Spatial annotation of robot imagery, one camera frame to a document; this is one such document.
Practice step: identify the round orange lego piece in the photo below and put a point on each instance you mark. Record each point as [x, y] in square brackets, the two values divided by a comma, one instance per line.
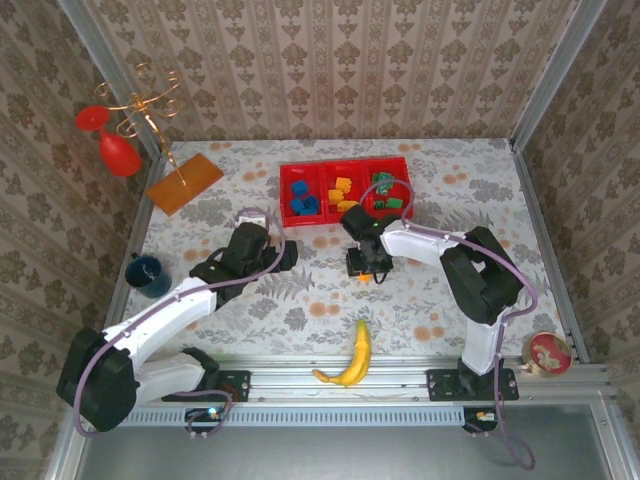
[365, 276]

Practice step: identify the small dark green lego brick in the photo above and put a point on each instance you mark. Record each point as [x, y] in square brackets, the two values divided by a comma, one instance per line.
[378, 204]

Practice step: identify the long orange lego brick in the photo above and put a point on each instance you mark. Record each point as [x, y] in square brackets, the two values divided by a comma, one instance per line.
[346, 205]

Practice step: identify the long green lego brick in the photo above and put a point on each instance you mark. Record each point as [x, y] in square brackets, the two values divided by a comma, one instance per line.
[395, 202]
[384, 178]

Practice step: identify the blue lego brick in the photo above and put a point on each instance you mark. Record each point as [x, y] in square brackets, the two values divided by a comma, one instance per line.
[299, 187]
[311, 201]
[296, 206]

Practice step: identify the small orange lego brick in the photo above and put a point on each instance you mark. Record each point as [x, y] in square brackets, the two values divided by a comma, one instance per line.
[334, 194]
[343, 184]

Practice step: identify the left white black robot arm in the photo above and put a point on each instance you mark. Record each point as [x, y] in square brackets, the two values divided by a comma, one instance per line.
[165, 315]

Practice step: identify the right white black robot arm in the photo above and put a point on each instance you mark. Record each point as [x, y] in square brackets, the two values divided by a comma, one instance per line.
[415, 245]

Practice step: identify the red three-compartment bin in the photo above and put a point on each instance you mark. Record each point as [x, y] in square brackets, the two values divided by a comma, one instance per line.
[322, 220]

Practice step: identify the floral patterned table cover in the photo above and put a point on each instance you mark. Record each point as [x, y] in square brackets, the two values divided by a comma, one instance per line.
[440, 310]

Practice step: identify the yellow banana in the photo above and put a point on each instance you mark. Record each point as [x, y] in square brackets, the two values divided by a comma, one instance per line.
[361, 350]

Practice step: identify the dark blue mug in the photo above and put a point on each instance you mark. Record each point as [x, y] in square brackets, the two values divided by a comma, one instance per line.
[150, 280]

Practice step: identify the red plastic goblet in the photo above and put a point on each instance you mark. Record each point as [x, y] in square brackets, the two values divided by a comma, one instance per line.
[117, 152]

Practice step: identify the black connector board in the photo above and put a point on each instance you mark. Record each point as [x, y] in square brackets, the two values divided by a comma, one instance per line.
[205, 417]
[477, 417]

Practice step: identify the round red gold tin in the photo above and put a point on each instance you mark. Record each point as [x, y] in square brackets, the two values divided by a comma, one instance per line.
[546, 353]

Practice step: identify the aluminium table side rail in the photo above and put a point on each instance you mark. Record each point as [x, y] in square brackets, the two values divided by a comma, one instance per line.
[545, 235]
[141, 220]

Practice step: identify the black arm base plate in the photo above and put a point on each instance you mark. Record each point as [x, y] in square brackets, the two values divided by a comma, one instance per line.
[240, 385]
[440, 385]

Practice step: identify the aluminium frame post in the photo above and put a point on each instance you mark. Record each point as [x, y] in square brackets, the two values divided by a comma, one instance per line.
[95, 50]
[567, 50]

